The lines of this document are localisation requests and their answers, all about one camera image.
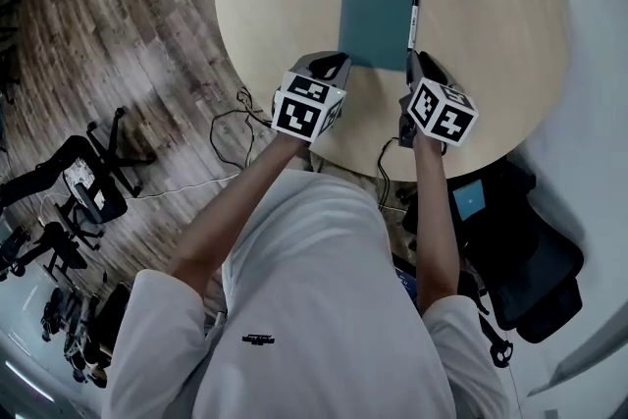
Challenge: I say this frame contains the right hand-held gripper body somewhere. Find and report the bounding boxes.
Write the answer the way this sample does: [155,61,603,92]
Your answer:
[397,51,480,156]

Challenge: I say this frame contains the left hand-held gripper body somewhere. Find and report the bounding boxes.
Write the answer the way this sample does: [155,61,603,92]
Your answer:
[271,51,353,146]

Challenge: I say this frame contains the white marker pen black cap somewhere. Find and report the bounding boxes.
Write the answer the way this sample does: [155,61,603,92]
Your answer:
[406,0,422,53]

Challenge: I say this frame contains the teal notebook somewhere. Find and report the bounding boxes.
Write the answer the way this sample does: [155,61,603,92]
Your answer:
[338,0,417,71]

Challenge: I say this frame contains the person's left forearm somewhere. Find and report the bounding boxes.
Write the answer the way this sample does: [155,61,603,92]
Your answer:
[166,131,301,291]

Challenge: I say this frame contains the person's right forearm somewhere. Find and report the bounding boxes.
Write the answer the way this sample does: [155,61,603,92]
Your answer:
[410,134,463,316]

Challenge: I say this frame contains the round beige wooden table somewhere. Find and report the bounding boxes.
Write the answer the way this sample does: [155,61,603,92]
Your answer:
[214,0,576,183]

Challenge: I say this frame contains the large black mesh office chair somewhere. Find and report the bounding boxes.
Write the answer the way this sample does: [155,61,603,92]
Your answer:
[401,156,585,369]

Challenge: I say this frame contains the small blue screen device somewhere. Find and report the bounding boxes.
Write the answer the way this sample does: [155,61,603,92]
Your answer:
[450,179,488,222]

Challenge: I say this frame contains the person's white shirt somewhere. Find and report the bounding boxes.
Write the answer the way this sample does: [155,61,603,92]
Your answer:
[106,169,511,419]

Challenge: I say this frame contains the black chair with patterned seat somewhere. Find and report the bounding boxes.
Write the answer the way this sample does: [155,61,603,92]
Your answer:
[0,107,158,228]

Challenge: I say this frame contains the black bag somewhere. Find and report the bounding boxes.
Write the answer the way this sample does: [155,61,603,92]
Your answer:
[96,282,132,350]

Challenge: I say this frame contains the black floor cable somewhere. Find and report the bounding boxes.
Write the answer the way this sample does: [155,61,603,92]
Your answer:
[209,86,276,166]

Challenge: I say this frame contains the white floor cable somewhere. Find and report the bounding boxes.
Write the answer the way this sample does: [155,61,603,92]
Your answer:
[139,174,242,199]

